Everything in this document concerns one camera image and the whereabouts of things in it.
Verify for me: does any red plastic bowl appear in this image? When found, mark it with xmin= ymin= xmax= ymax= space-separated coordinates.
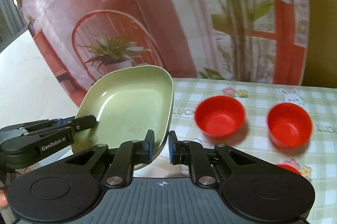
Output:
xmin=267 ymin=103 xmax=313 ymax=149
xmin=194 ymin=95 xmax=246 ymax=139

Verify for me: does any green square plate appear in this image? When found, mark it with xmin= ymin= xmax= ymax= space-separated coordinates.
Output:
xmin=71 ymin=65 xmax=174 ymax=159

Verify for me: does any person's left hand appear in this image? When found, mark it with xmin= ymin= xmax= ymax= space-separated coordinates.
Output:
xmin=0 ymin=189 xmax=8 ymax=207

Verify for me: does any green plaid tablecloth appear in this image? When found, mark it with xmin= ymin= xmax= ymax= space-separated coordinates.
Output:
xmin=131 ymin=77 xmax=337 ymax=224

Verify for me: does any printed room backdrop cloth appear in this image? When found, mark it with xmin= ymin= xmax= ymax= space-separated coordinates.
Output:
xmin=13 ymin=0 xmax=310 ymax=105

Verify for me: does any red bowl near camera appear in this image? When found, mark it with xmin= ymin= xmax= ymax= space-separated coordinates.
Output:
xmin=276 ymin=164 xmax=301 ymax=175

